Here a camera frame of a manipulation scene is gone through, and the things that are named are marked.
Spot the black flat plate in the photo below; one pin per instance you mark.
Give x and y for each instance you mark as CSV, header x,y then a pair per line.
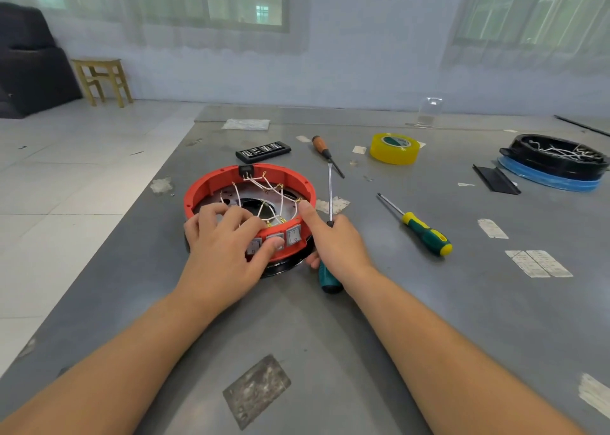
x,y
496,178

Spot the sheer white curtain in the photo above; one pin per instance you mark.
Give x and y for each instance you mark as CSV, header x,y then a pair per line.
x,y
105,1
534,56

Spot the thin black rod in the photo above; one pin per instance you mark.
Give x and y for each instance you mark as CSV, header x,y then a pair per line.
x,y
581,125

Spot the red round appliance base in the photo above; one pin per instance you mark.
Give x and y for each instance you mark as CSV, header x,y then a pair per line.
x,y
205,184

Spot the small wooden stool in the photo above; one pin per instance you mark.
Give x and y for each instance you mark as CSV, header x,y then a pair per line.
x,y
97,65

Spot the black remote control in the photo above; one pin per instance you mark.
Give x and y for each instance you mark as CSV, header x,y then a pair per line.
x,y
263,152

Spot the person's right hand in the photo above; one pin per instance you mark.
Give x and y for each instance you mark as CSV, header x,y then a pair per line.
x,y
341,254

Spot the black armchair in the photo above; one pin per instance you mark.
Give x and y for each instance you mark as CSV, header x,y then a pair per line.
x,y
33,68

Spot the person's left hand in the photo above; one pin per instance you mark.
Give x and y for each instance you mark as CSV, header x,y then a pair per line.
x,y
217,263

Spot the yellow tape roll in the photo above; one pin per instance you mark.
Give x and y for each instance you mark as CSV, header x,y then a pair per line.
x,y
381,154

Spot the black round appliance part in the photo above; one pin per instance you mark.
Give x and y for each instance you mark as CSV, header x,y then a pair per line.
x,y
534,160

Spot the white paper sheet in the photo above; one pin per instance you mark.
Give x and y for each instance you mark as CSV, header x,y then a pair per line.
x,y
246,124

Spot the person's left forearm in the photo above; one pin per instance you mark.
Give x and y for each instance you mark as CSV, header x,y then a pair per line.
x,y
114,378

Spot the person's right forearm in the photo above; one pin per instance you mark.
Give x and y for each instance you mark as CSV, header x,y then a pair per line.
x,y
448,363

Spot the crumpled white tape piece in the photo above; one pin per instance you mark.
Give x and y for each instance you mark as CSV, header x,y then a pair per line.
x,y
335,204

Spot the wide white tape strips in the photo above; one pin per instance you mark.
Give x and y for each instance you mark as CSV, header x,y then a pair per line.
x,y
539,263

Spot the narrow white tape strip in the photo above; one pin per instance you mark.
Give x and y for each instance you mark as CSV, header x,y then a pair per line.
x,y
493,228

